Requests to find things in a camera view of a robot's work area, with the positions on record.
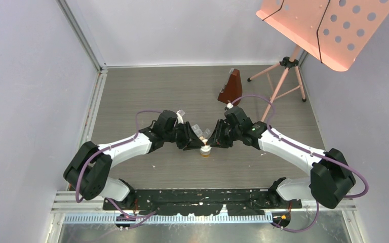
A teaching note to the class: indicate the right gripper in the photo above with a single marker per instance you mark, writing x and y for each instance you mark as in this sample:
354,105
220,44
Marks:
217,139

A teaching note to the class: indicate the pink music stand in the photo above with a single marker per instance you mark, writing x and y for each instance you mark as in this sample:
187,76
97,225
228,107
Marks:
334,31

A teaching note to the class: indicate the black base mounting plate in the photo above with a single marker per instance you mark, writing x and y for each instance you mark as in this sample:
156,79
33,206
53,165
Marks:
202,202

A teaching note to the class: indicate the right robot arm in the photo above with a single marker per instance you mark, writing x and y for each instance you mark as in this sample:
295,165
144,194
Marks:
328,179

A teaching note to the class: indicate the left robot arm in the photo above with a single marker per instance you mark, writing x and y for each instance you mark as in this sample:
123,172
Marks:
88,171

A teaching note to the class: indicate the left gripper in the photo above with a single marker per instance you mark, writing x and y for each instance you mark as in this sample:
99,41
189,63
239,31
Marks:
194,143

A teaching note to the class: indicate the clear weekly pill organizer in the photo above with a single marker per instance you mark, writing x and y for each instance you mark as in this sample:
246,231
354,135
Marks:
202,134

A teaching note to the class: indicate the brown wooden metronome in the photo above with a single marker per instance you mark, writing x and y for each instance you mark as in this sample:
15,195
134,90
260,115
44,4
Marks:
232,89

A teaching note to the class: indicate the white vitamin pill bottle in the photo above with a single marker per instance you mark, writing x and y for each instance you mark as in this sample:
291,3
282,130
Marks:
205,150

